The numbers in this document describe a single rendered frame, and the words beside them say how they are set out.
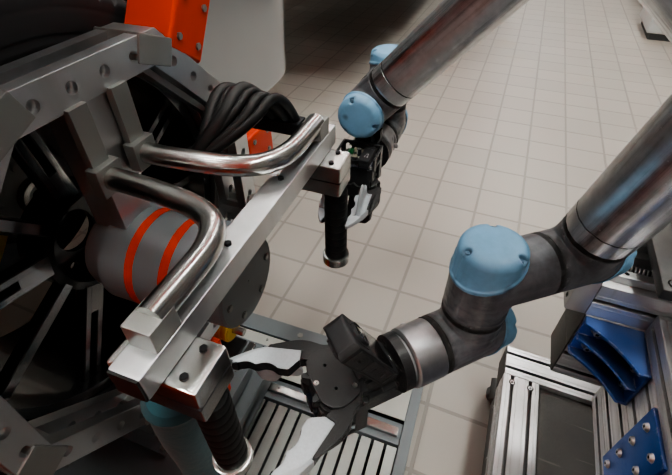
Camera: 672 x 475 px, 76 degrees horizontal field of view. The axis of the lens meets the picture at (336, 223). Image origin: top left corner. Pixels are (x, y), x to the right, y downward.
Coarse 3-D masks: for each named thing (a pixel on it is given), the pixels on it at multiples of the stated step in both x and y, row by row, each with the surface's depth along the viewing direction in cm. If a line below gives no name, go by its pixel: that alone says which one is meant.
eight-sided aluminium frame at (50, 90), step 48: (48, 48) 44; (96, 48) 44; (144, 48) 49; (0, 96) 36; (48, 96) 40; (96, 96) 45; (192, 96) 61; (0, 144) 36; (240, 144) 74; (0, 192) 38; (240, 192) 80; (0, 432) 44; (48, 432) 54; (96, 432) 56
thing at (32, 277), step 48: (144, 96) 69; (192, 144) 77; (48, 192) 54; (48, 240) 55; (0, 288) 50; (96, 288) 64; (48, 336) 76; (96, 336) 67; (0, 384) 54; (48, 384) 64; (96, 384) 66
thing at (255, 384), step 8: (248, 344) 126; (256, 344) 127; (256, 376) 122; (248, 384) 120; (256, 384) 120; (264, 384) 121; (248, 392) 118; (256, 392) 116; (264, 392) 122; (240, 400) 116; (248, 400) 116; (256, 400) 117; (240, 408) 115; (248, 408) 113; (256, 408) 119; (240, 416) 113; (248, 416) 114; (240, 424) 110; (248, 424) 116
